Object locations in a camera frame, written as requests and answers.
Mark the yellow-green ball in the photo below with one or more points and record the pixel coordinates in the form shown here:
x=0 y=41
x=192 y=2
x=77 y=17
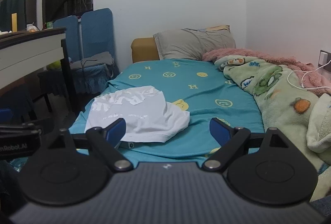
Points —
x=53 y=66

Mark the yellow headboard cushion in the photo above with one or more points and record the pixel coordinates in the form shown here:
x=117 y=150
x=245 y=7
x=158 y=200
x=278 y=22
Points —
x=143 y=49

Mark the grey pillow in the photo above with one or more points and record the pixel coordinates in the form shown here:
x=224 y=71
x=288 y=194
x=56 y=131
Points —
x=191 y=43

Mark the wall socket with charger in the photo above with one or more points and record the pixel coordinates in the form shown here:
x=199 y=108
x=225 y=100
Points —
x=324 y=58

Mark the white t-shirt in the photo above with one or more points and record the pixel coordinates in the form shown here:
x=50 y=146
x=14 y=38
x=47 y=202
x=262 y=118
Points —
x=139 y=115

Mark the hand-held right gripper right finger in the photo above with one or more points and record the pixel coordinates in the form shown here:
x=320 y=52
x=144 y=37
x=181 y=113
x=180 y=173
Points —
x=218 y=131

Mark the dark stool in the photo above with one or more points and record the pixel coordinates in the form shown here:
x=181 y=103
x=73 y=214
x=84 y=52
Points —
x=54 y=82

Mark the green cartoon printed blanket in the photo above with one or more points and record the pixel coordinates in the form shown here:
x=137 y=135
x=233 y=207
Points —
x=281 y=100

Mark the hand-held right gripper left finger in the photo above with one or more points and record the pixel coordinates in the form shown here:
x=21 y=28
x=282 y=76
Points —
x=117 y=129

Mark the grey cloth on chair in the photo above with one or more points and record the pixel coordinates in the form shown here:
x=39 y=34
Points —
x=99 y=58

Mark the blue folding chair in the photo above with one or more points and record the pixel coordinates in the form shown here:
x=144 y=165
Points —
x=97 y=32

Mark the white desk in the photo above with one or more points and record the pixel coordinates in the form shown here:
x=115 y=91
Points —
x=28 y=48

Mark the teal printed bed sheet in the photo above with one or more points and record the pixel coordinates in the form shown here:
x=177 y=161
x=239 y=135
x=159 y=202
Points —
x=186 y=84

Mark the dark green bag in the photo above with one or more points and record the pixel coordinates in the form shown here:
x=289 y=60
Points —
x=7 y=12

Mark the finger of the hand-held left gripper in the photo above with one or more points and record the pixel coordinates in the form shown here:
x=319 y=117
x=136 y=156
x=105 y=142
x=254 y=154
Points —
x=23 y=129

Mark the pink fluffy blanket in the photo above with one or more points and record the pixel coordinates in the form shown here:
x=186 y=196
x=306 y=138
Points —
x=261 y=54

